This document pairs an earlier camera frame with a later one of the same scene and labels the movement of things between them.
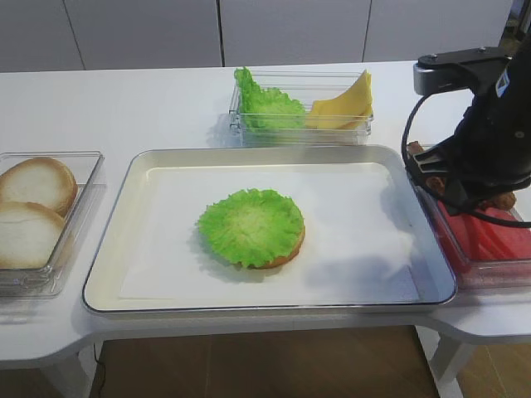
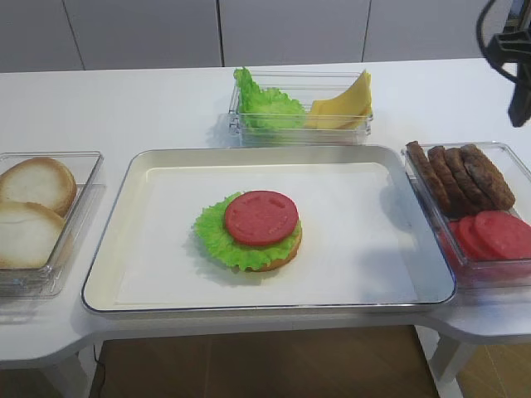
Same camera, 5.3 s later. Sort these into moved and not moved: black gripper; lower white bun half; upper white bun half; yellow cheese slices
Moved: black gripper
Not moved: yellow cheese slices; upper white bun half; lower white bun half
